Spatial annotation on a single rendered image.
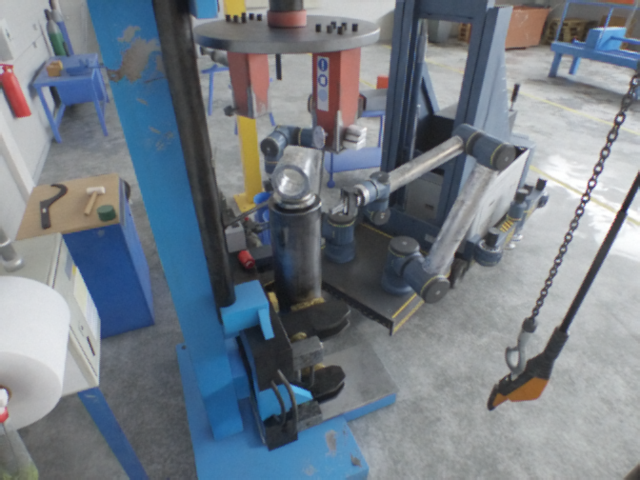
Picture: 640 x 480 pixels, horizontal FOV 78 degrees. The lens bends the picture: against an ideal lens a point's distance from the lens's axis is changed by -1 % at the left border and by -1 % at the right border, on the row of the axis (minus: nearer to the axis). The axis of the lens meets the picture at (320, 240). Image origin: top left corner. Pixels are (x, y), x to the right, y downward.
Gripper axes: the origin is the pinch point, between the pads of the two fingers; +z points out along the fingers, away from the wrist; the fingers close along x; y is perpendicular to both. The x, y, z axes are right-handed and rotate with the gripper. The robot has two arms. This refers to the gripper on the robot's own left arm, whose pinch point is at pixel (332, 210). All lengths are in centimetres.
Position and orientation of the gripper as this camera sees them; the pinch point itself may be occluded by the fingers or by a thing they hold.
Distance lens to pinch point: 182.3
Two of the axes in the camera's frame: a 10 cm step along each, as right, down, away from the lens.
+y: 7.0, 4.1, -5.8
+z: -7.1, 4.1, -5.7
